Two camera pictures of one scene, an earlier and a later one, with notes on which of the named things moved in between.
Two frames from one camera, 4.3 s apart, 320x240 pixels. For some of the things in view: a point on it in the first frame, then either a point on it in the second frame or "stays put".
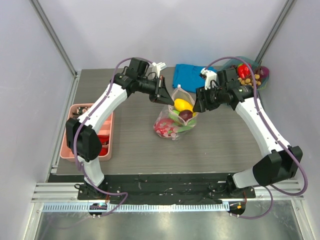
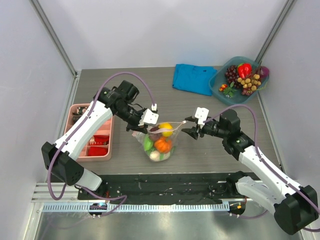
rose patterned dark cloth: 80,110 stays put
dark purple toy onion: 186,114 to 154,136
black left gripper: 160,92 to 143,129
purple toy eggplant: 263,72 stays put
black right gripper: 203,99 to 200,129
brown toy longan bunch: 247,81 stays put
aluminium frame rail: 290,190 stays put
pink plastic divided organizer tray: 74,110 stays put
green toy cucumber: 174,115 to 148,144
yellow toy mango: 181,104 to 166,125
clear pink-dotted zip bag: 178,119 to 159,142
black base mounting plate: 164,188 stays put
